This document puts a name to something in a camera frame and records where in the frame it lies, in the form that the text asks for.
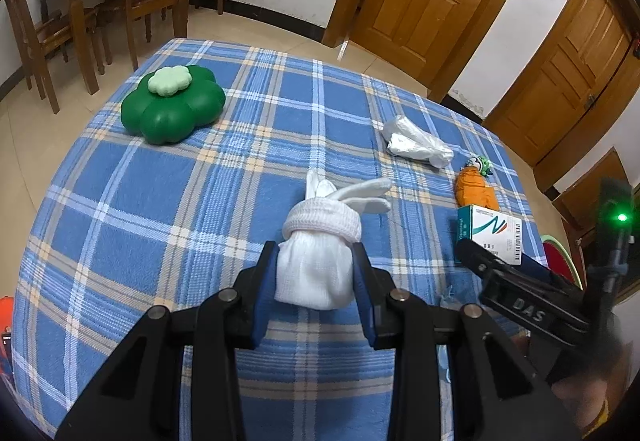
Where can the green clover-shaped container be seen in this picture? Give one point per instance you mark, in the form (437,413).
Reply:
(170,116)

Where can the closed wooden door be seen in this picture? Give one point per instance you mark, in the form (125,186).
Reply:
(575,71)

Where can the silver plastic wrapper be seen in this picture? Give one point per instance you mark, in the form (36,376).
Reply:
(415,146)

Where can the person's right hand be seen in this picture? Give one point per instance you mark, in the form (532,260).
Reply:
(585,396)

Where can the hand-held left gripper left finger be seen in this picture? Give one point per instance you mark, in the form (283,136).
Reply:
(264,301)

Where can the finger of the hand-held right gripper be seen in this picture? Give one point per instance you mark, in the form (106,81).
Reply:
(477,256)
(547,273)

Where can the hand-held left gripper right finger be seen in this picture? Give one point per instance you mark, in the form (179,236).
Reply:
(364,301)

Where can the white and green box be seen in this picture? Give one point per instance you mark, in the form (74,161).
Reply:
(492,228)

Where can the blue plaid tablecloth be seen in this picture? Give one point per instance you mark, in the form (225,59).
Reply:
(175,221)

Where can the white gloves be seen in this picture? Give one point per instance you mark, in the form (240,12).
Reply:
(310,271)

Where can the red basin with green rim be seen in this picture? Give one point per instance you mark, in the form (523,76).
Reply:
(555,257)

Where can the orange carrot plush toy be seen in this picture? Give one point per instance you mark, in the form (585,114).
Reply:
(472,191)

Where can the wooden dining table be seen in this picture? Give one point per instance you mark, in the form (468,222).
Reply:
(82,36)

